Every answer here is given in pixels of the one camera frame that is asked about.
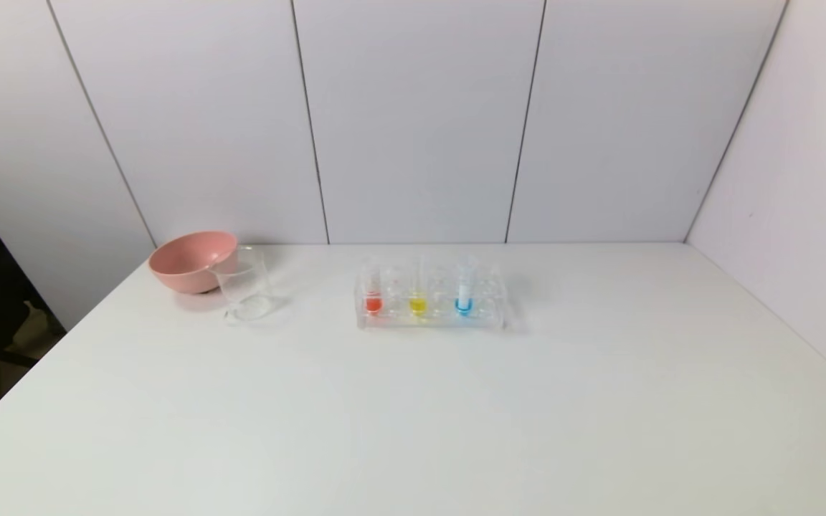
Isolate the clear acrylic test tube rack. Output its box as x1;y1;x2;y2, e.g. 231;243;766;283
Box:
354;258;508;332

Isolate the test tube with yellow pigment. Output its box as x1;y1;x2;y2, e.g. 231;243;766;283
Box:
409;252;429;318

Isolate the pink bowl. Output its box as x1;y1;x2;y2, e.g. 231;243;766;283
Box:
148;230;239;295

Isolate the clear glass beaker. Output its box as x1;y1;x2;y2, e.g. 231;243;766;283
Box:
212;246;275;323

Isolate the test tube with red pigment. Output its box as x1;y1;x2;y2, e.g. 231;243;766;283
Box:
364;257;386;317

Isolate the test tube with blue pigment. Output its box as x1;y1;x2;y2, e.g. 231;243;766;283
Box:
455;252;477;318

